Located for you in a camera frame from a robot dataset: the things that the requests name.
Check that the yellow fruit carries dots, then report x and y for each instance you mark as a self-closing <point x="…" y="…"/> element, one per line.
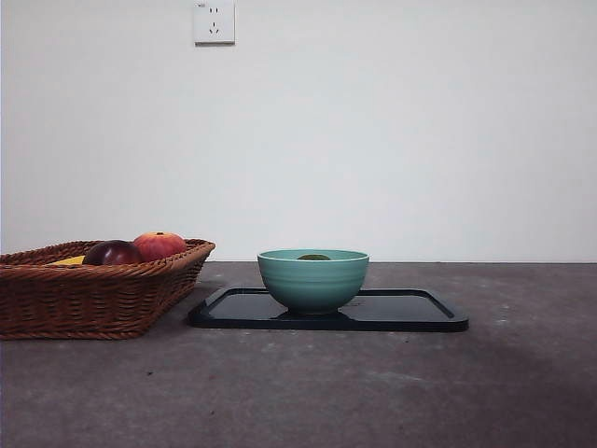
<point x="70" y="260"/>

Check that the dark purple plum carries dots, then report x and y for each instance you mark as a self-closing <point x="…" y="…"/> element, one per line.
<point x="113" y="254"/>

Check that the white wall socket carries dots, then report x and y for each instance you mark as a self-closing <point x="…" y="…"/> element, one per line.
<point x="214" y="22"/>

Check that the red orange peach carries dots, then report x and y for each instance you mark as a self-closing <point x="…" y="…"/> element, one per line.
<point x="159" y="245"/>

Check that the black rectangular tray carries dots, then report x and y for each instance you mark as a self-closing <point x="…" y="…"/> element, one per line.
<point x="410" y="310"/>

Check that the dark green avocado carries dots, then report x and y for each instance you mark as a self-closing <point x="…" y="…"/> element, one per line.
<point x="313" y="256"/>

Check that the brown wicker basket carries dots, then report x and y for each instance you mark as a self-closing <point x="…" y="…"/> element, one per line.
<point x="84" y="298"/>

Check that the teal ceramic bowl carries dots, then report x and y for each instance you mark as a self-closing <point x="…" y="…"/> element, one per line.
<point x="313" y="284"/>

